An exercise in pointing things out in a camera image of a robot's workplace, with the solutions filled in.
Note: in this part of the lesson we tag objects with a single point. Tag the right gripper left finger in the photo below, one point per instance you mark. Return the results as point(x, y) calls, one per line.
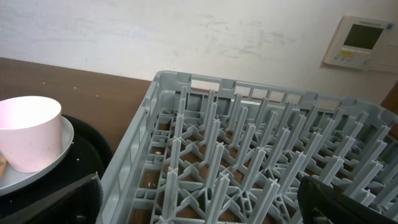
point(79, 202)

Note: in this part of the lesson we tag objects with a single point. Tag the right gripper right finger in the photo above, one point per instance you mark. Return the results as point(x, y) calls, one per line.
point(338, 208)

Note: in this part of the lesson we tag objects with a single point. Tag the pink plastic cup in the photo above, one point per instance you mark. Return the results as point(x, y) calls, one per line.
point(31, 132)

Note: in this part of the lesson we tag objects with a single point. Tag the wooden chopstick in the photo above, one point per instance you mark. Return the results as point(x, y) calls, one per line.
point(3, 164)

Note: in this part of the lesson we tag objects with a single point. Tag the grey dishwasher rack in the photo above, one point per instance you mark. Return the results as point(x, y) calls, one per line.
point(209, 150)

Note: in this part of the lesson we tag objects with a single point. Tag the round black serving tray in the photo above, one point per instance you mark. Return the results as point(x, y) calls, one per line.
point(89, 153)

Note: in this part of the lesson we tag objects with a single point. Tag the grey round plate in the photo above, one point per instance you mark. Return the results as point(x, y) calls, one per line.
point(13, 180)

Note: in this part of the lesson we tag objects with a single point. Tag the wall control panel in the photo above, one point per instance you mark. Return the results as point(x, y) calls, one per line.
point(364, 44)

